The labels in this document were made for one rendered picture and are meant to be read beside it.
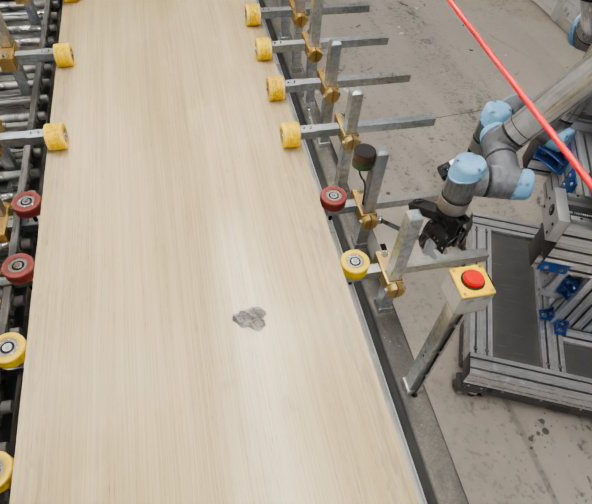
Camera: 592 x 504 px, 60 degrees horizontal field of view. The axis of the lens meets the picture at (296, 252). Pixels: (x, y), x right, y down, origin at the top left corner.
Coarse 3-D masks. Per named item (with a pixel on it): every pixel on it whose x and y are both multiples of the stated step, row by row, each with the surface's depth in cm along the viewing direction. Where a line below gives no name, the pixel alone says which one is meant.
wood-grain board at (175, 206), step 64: (128, 0) 220; (192, 0) 223; (128, 64) 192; (192, 64) 194; (256, 64) 196; (128, 128) 170; (192, 128) 172; (256, 128) 174; (64, 192) 152; (128, 192) 153; (192, 192) 154; (256, 192) 156; (64, 256) 138; (128, 256) 139; (192, 256) 140; (256, 256) 141; (320, 256) 142; (64, 320) 126; (128, 320) 127; (192, 320) 128; (320, 320) 130; (64, 384) 117; (128, 384) 117; (192, 384) 118; (256, 384) 119; (320, 384) 120; (64, 448) 108; (128, 448) 109; (192, 448) 110; (256, 448) 110; (320, 448) 111; (384, 448) 112
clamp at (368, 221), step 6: (354, 192) 162; (354, 198) 161; (360, 198) 161; (360, 204) 159; (360, 210) 158; (360, 216) 158; (366, 216) 157; (372, 216) 157; (360, 222) 157; (366, 222) 156; (372, 222) 157; (366, 228) 159; (372, 228) 159
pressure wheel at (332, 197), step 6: (330, 186) 158; (336, 186) 158; (324, 192) 156; (330, 192) 157; (336, 192) 157; (342, 192) 157; (324, 198) 155; (330, 198) 155; (336, 198) 156; (342, 198) 155; (324, 204) 155; (330, 204) 154; (336, 204) 154; (342, 204) 155; (330, 210) 156; (336, 210) 156; (330, 216) 163
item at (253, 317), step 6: (240, 312) 130; (246, 312) 128; (252, 312) 129; (258, 312) 129; (264, 312) 130; (234, 318) 128; (240, 318) 128; (246, 318) 129; (252, 318) 128; (258, 318) 129; (240, 324) 127; (246, 324) 127; (252, 324) 127; (258, 324) 128; (264, 324) 128; (258, 330) 127
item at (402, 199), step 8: (408, 192) 165; (416, 192) 165; (424, 192) 165; (432, 192) 165; (352, 200) 161; (384, 200) 162; (392, 200) 162; (400, 200) 163; (408, 200) 163; (432, 200) 166; (344, 208) 160; (352, 208) 161; (376, 208) 163
